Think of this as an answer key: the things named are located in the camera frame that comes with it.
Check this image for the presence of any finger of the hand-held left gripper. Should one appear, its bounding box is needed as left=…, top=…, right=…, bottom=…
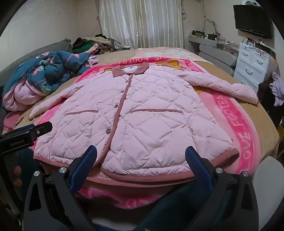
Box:
left=2, top=125, right=35, bottom=135
left=28, top=121, right=53, bottom=142

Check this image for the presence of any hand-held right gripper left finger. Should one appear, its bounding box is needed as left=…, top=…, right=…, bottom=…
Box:
left=23, top=145, right=98, bottom=231

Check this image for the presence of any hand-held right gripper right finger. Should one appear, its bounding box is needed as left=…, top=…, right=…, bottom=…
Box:
left=185, top=145, right=259, bottom=231

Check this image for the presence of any pink quilted jacket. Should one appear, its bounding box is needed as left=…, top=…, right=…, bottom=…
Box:
left=29, top=62, right=259, bottom=182

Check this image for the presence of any pile of clothes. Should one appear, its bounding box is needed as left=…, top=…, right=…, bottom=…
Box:
left=71, top=34, right=125, bottom=55

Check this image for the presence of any person's left hand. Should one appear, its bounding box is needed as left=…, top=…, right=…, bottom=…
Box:
left=12, top=165, right=23, bottom=189

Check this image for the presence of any blue floral comforter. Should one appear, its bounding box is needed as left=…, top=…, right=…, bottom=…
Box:
left=3, top=51, right=99, bottom=111

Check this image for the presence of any pink printed blanket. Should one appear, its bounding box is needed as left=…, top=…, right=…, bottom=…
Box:
left=3, top=57, right=261, bottom=210

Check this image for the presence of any white furniture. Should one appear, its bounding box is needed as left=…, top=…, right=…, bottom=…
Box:
left=251, top=155, right=284, bottom=222

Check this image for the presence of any bed with tan sheet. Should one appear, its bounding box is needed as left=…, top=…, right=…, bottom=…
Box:
left=0, top=47, right=280, bottom=161

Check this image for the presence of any purple cloth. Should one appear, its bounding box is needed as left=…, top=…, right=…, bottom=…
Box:
left=269, top=72, right=284, bottom=107

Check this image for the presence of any grey headboard shelf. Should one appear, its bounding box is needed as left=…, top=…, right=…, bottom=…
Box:
left=189, top=35, right=239, bottom=77

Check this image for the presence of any white drawer cabinet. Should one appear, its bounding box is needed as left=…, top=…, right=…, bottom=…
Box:
left=234, top=42, right=278, bottom=94

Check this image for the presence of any peach patterned towel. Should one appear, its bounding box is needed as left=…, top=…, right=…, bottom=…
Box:
left=135, top=47, right=200, bottom=62

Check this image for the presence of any clutter of electronics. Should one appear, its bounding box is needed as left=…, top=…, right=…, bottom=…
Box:
left=191, top=30, right=240, bottom=54

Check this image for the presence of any white sheer curtain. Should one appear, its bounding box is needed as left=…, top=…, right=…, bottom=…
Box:
left=99, top=0, right=184, bottom=50

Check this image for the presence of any wall cable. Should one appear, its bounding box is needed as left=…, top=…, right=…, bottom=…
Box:
left=204, top=19, right=217, bottom=34

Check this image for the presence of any black wall television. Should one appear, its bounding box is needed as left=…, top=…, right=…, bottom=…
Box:
left=233, top=4, right=273, bottom=39

